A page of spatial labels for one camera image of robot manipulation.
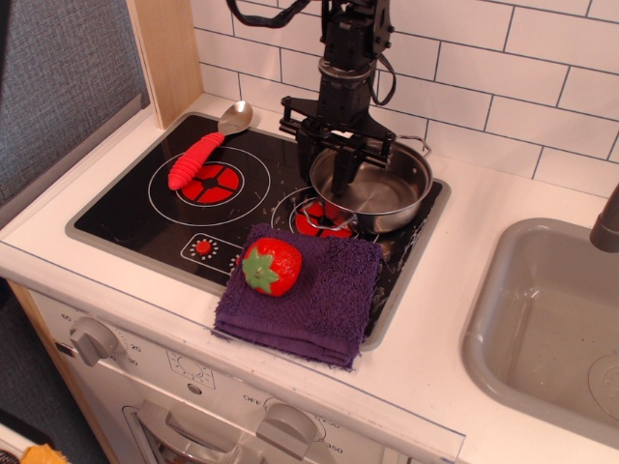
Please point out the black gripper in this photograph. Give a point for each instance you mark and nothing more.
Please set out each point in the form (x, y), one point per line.
(338, 120)

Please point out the stainless steel pot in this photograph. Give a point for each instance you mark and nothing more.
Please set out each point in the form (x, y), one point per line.
(379, 199)

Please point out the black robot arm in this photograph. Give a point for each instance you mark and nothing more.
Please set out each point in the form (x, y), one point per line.
(355, 35)

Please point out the red plastic strawberry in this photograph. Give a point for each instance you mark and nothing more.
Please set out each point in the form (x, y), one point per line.
(271, 266)

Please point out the black toy stovetop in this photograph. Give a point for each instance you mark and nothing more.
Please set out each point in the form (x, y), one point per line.
(195, 234)

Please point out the folded purple towel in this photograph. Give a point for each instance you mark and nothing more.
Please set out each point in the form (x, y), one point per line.
(323, 316)

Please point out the grey plastic sink basin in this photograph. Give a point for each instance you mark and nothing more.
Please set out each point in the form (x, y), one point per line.
(543, 336)

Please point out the grey oven knob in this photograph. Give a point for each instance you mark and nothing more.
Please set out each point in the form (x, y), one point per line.
(288, 430)

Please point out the grey faucet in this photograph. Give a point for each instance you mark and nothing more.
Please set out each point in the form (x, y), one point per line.
(604, 234)

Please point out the grey timer knob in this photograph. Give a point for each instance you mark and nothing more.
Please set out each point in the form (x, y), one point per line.
(93, 340)

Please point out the orange object at corner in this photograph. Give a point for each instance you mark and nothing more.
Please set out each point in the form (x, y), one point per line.
(43, 454)

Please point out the red handled metal spoon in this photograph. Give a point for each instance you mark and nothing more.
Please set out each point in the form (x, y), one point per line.
(235, 119)

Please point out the wooden side post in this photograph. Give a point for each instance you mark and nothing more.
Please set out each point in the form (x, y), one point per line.
(167, 49)

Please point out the grey oven door handle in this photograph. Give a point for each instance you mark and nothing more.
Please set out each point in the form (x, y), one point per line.
(171, 439)

